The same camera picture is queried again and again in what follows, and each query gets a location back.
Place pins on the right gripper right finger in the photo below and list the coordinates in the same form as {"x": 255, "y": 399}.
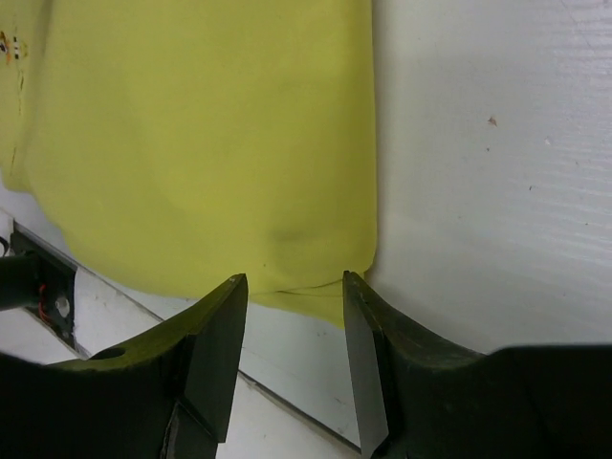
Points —
{"x": 418, "y": 395}

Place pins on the yellow-green trousers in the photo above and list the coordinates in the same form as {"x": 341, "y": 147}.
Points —
{"x": 175, "y": 143}

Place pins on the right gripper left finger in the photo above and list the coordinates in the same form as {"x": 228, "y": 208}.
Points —
{"x": 165, "y": 393}

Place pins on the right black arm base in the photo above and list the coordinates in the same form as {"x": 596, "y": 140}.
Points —
{"x": 39, "y": 280}

